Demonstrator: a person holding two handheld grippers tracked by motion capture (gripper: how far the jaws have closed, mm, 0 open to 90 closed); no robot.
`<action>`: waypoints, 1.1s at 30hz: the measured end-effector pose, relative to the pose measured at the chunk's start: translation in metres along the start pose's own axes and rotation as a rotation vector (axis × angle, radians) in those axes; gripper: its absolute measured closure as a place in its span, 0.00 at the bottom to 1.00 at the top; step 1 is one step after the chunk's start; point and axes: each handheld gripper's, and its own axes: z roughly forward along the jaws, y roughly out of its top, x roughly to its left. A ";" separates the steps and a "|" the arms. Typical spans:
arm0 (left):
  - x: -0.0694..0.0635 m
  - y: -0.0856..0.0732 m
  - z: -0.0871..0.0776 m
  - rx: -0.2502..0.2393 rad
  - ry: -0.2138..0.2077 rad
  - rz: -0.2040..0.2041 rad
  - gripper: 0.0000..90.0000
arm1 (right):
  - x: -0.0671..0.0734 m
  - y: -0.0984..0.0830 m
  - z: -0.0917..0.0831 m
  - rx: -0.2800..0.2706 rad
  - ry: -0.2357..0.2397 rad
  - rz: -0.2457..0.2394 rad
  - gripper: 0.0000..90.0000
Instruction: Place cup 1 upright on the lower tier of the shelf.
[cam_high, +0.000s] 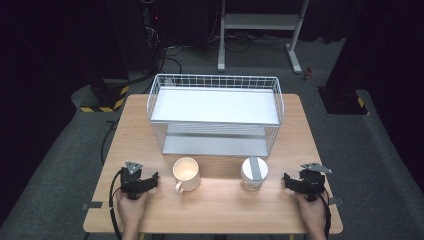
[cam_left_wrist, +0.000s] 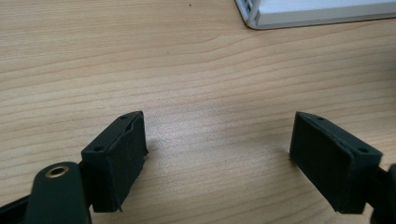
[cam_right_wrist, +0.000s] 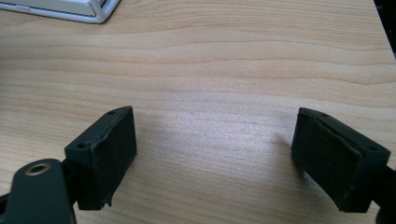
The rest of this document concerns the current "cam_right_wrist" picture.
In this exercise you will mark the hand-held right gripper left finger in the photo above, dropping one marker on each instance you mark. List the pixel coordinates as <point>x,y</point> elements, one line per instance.
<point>106,161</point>

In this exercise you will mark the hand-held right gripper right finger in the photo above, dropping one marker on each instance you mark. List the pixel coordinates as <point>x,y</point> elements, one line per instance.
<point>336,161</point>

